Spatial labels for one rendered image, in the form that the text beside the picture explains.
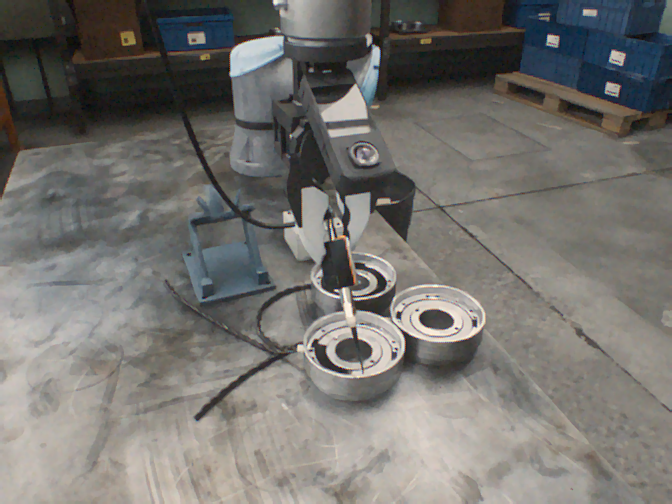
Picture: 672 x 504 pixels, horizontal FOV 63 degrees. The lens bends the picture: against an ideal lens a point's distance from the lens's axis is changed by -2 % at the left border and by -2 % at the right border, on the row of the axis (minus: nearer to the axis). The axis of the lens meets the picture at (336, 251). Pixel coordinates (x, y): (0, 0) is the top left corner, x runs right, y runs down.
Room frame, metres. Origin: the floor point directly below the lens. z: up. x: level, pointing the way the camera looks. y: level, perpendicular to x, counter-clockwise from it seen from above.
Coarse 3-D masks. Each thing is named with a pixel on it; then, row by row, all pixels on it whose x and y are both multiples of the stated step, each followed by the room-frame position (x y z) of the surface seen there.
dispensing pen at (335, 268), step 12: (324, 216) 0.49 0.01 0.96; (336, 216) 0.49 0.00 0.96; (336, 240) 0.46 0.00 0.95; (336, 252) 0.46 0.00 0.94; (324, 264) 0.47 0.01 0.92; (336, 264) 0.45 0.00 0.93; (348, 264) 0.45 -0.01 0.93; (324, 276) 0.47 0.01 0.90; (336, 276) 0.44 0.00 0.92; (348, 276) 0.45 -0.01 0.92; (324, 288) 0.47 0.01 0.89; (336, 288) 0.44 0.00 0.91; (348, 288) 0.45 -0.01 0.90; (348, 300) 0.44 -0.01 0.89; (348, 312) 0.44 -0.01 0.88; (348, 324) 0.43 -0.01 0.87; (360, 360) 0.42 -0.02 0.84
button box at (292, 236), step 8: (288, 216) 0.72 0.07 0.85; (336, 224) 0.69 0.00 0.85; (288, 232) 0.71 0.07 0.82; (296, 232) 0.67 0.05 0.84; (336, 232) 0.68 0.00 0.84; (288, 240) 0.71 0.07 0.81; (296, 240) 0.67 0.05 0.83; (328, 240) 0.68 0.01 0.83; (296, 248) 0.67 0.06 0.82; (304, 248) 0.67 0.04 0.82; (296, 256) 0.67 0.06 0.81; (304, 256) 0.67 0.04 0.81
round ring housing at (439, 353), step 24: (408, 288) 0.54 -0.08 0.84; (432, 288) 0.55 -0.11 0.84; (456, 288) 0.54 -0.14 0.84; (432, 312) 0.52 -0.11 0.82; (456, 312) 0.51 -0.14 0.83; (480, 312) 0.50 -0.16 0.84; (408, 336) 0.46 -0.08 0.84; (432, 336) 0.47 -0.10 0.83; (480, 336) 0.47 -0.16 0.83; (432, 360) 0.45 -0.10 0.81; (456, 360) 0.45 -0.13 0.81
